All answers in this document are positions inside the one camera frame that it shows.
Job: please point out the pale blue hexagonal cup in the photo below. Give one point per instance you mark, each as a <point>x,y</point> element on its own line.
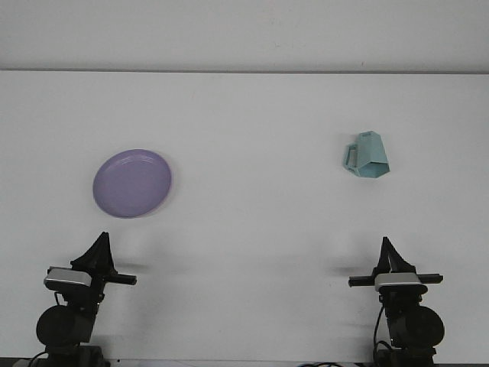
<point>370,153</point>

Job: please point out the pale purple round plate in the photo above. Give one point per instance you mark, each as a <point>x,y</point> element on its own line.
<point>131,183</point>

